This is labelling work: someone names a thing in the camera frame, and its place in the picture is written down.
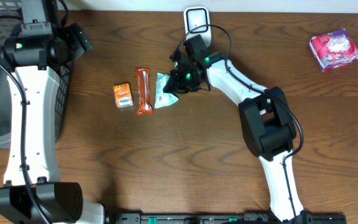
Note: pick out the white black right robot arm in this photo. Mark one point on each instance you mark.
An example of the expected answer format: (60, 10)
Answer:
(268, 126)

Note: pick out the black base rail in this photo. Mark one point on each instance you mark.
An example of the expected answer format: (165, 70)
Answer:
(246, 218)

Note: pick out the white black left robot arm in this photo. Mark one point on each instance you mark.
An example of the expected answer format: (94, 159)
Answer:
(34, 61)

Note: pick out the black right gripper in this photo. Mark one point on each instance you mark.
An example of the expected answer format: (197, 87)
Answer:
(173, 83)

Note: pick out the teal snack wrapper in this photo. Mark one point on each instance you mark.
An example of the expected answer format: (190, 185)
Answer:
(163, 99)

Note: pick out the small orange box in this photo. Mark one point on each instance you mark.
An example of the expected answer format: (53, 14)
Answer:
(123, 95)

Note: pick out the orange red snack bar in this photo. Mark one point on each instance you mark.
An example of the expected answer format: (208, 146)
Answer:
(143, 86)

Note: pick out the purple snack packet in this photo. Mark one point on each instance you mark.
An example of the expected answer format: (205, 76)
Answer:
(333, 50)

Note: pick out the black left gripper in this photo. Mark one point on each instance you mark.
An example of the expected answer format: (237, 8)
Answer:
(81, 40)

